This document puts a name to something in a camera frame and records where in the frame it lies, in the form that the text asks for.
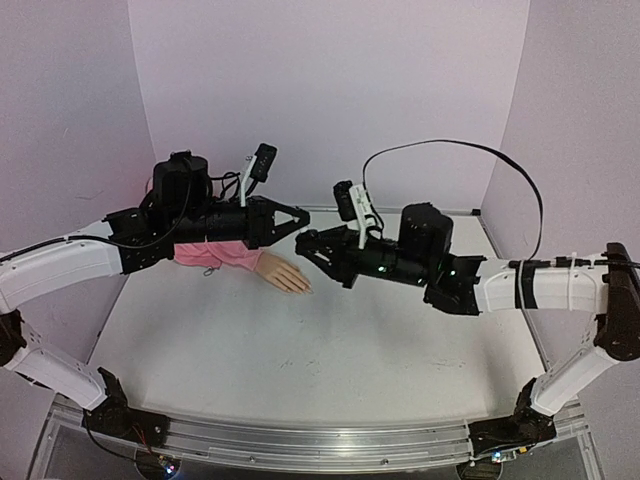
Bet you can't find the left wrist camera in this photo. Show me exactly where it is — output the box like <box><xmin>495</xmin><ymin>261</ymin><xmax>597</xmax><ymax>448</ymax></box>
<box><xmin>239</xmin><ymin>143</ymin><xmax>278</xmax><ymax>207</ymax></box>

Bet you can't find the pink hoodie sleeve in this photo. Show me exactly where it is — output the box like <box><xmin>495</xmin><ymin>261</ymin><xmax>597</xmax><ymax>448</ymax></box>
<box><xmin>144</xmin><ymin>177</ymin><xmax>265</xmax><ymax>275</ymax></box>

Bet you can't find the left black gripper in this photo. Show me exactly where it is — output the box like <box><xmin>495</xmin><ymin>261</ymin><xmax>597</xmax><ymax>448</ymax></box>
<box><xmin>173</xmin><ymin>197</ymin><xmax>315</xmax><ymax>253</ymax></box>

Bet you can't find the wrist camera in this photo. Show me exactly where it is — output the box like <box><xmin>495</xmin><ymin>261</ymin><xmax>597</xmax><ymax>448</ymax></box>
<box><xmin>333</xmin><ymin>180</ymin><xmax>384</xmax><ymax>250</ymax></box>
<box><xmin>239</xmin><ymin>143</ymin><xmax>278</xmax><ymax>207</ymax></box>

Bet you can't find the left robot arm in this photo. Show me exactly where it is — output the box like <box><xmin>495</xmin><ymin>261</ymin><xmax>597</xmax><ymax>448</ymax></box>
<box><xmin>1</xmin><ymin>144</ymin><xmax>310</xmax><ymax>437</ymax></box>

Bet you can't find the aluminium front rail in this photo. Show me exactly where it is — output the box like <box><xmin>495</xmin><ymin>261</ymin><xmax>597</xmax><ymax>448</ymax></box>
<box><xmin>29</xmin><ymin>389</ymin><xmax>601</xmax><ymax>480</ymax></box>

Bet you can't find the right black camera cable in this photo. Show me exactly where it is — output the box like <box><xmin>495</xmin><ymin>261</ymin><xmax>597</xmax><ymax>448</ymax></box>
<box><xmin>362</xmin><ymin>138</ymin><xmax>545</xmax><ymax>264</ymax></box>

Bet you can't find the mannequin hand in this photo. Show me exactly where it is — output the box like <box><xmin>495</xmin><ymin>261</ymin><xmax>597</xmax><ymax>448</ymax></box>
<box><xmin>255</xmin><ymin>252</ymin><xmax>312</xmax><ymax>294</ymax></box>

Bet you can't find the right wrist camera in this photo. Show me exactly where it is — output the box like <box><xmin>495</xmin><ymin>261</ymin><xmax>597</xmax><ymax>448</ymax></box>
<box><xmin>333</xmin><ymin>180</ymin><xmax>384</xmax><ymax>250</ymax></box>

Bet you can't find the white nail polish cap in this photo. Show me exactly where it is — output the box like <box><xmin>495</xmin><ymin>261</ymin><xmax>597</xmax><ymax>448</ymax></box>
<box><xmin>296</xmin><ymin>229</ymin><xmax>317</xmax><ymax>243</ymax></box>

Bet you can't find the left black base cable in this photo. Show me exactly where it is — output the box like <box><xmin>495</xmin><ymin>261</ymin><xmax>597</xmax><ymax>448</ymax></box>
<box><xmin>84</xmin><ymin>424</ymin><xmax>146</xmax><ymax>466</ymax></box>

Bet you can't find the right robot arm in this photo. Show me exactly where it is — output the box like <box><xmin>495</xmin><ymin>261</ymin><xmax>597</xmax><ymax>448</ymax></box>
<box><xmin>295</xmin><ymin>203</ymin><xmax>639</xmax><ymax>458</ymax></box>

